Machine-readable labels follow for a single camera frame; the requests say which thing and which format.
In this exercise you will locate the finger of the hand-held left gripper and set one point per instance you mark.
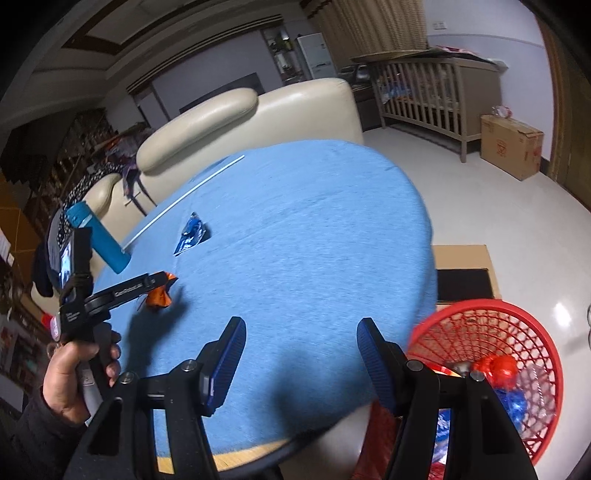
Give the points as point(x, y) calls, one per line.
point(159, 278)

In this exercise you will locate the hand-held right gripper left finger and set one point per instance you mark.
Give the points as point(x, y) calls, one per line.
point(226, 364)

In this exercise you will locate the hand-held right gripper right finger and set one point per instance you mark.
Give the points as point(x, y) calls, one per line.
point(374, 364)

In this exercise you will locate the orange snack wrapper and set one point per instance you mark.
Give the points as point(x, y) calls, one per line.
point(159, 301)

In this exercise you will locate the red plastic mesh basket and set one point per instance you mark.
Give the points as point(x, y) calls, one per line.
point(485, 318)

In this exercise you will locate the person's left forearm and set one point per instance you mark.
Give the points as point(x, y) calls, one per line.
point(37, 443)

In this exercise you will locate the person's left hand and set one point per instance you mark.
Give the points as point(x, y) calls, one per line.
point(64, 383)

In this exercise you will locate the red plastic object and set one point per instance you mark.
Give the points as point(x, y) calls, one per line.
point(47, 320)

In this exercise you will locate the blue snack wrapper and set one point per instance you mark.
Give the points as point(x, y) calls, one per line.
point(190, 233)

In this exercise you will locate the blue drinking bottle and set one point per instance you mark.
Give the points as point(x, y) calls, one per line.
point(104, 240)

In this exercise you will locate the thin white stick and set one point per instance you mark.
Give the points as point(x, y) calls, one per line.
point(184, 196)

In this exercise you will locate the dark patterned clothes pile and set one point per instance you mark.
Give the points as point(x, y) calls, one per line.
point(76, 196)

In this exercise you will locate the red crumpled wrapper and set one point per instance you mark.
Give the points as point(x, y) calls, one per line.
point(501, 369)

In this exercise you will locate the purple patterned garment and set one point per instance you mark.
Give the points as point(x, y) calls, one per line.
point(124, 147)

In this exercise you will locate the flattened cardboard sheet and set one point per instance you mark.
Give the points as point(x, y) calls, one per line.
point(461, 256)

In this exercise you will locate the crumpled blue plastic wrapper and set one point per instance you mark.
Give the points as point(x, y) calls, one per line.
point(515, 404)

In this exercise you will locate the blue tablecloth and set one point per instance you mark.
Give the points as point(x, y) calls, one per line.
point(300, 230)

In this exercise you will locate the dark wooden shelf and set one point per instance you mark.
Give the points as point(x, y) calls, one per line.
point(69, 152)

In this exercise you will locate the cream leather sofa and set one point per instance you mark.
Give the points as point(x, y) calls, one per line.
point(300, 106)

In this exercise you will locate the brown cardboard box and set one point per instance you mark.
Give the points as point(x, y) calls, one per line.
point(503, 143)

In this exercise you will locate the glass display cabinet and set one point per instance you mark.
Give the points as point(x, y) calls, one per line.
point(281, 50)

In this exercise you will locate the white refrigerator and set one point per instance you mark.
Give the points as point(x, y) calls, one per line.
point(316, 55)

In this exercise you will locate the wooden baby crib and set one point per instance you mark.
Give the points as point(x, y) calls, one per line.
point(429, 92)

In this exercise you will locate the brown woven curtain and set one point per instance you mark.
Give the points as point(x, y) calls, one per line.
point(568, 115)

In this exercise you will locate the woven bamboo blind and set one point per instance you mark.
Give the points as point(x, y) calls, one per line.
point(369, 23)

